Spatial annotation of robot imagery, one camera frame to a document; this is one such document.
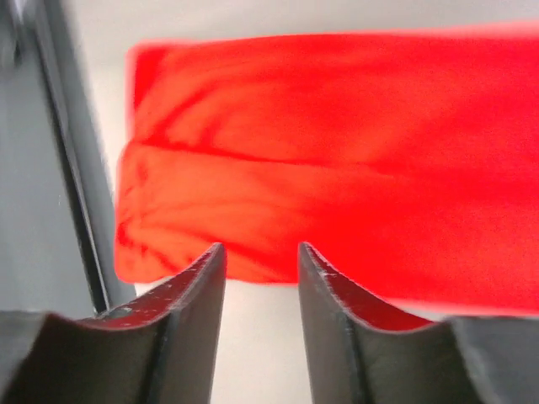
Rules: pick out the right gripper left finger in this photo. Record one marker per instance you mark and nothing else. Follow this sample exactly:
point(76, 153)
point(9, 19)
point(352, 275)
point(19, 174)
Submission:
point(186, 313)

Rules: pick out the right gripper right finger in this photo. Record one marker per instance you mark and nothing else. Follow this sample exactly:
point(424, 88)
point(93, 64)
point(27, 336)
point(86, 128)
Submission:
point(346, 330)

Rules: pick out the red t shirt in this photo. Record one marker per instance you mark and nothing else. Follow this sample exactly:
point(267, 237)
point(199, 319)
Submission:
point(409, 160)

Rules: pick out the aluminium frame rail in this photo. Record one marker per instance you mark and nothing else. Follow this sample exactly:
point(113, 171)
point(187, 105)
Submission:
point(57, 219)

